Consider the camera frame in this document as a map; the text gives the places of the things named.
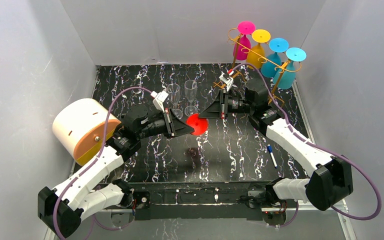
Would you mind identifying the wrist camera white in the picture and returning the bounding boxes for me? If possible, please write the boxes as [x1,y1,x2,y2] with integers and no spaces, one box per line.
[150,90,169,112]
[219,69,234,92]

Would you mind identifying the purple cable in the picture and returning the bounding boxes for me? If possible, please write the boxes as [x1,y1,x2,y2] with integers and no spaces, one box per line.
[52,86,156,239]
[228,62,383,229]

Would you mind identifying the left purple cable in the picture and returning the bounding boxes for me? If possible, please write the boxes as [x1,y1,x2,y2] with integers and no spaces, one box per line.
[52,86,156,239]

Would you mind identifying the blue white marker pen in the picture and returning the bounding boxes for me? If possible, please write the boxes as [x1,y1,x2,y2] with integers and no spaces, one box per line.
[267,144,278,169]

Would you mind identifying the blue wine glass front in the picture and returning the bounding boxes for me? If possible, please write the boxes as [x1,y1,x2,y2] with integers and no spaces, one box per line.
[273,47,307,90]

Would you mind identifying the clear champagne flute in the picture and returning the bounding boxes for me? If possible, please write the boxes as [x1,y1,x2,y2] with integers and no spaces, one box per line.
[166,83,183,119]
[184,79,198,117]

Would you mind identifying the blue wine glass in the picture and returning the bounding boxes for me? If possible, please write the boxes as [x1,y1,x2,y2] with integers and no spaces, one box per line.
[273,47,307,90]
[260,37,289,78]

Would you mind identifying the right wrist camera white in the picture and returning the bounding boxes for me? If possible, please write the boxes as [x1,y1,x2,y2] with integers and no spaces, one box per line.
[219,69,234,92]

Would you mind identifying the blue wine glass rear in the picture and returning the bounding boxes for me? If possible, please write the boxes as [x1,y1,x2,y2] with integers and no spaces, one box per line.
[260,37,289,78]

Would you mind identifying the pink wine glass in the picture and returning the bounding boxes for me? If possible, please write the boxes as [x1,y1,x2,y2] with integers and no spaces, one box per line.
[233,21,256,61]

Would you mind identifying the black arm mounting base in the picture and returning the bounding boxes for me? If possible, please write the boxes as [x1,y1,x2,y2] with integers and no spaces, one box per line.
[92,180,299,222]

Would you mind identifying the red wine glass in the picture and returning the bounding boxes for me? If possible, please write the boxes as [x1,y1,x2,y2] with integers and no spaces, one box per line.
[186,113,209,136]

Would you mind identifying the yellow wine glass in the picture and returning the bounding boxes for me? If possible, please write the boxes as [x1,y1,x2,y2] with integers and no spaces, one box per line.
[246,29,271,69]

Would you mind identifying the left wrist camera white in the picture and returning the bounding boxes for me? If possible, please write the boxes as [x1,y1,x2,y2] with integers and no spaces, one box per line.
[150,90,169,112]

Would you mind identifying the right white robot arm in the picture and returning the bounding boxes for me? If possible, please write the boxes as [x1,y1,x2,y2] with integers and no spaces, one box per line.
[198,78,354,211]

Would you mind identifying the white orange cylinder spool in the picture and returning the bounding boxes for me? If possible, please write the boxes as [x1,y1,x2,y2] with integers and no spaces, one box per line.
[52,98,108,166]

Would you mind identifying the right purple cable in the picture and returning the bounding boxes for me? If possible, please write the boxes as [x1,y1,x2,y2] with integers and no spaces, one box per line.
[228,62,383,229]

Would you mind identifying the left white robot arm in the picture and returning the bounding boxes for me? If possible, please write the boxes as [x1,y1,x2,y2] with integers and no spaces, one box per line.
[37,106,194,240]

